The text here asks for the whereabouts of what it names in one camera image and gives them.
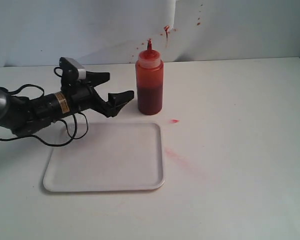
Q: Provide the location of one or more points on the white rectangular tray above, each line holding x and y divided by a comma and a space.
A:
111, 157

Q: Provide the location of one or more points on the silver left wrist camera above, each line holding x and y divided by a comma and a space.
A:
71, 69

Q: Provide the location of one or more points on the red ketchup squeeze bottle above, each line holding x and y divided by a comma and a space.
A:
149, 70

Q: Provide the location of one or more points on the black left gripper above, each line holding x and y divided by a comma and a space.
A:
81, 95

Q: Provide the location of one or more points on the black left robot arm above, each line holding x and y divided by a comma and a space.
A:
24, 116

